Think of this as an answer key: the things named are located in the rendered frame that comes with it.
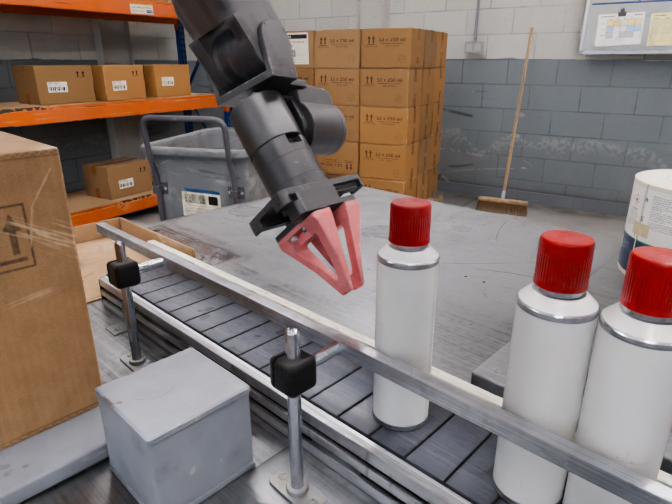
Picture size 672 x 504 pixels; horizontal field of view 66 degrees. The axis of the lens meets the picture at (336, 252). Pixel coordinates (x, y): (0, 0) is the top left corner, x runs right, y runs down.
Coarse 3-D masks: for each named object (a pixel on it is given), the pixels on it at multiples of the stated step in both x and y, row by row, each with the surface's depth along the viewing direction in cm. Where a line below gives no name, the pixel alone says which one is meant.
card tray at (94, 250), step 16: (112, 224) 112; (128, 224) 110; (80, 240) 107; (96, 240) 109; (112, 240) 109; (144, 240) 107; (160, 240) 102; (80, 256) 100; (96, 256) 100; (112, 256) 100; (128, 256) 100; (144, 256) 100; (192, 256) 94; (96, 272) 93; (96, 288) 86
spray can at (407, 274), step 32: (416, 224) 40; (384, 256) 42; (416, 256) 41; (384, 288) 42; (416, 288) 41; (384, 320) 43; (416, 320) 42; (384, 352) 44; (416, 352) 43; (384, 384) 45; (384, 416) 46; (416, 416) 46
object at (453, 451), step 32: (160, 288) 75; (192, 288) 75; (192, 320) 66; (224, 320) 66; (256, 320) 66; (256, 352) 58; (320, 384) 53; (352, 384) 53; (352, 416) 48; (448, 416) 48; (384, 448) 44; (416, 448) 44; (448, 448) 44; (480, 448) 44; (448, 480) 41; (480, 480) 41
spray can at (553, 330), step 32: (544, 256) 33; (576, 256) 32; (544, 288) 33; (576, 288) 32; (544, 320) 33; (576, 320) 32; (512, 352) 36; (544, 352) 33; (576, 352) 33; (512, 384) 36; (544, 384) 34; (576, 384) 34; (544, 416) 35; (576, 416) 36; (512, 448) 37; (512, 480) 38; (544, 480) 37
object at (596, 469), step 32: (96, 224) 77; (160, 256) 65; (224, 288) 56; (288, 320) 49; (352, 352) 44; (416, 384) 40; (448, 384) 39; (480, 416) 36; (512, 416) 35; (544, 448) 33; (576, 448) 32; (608, 480) 31; (640, 480) 30
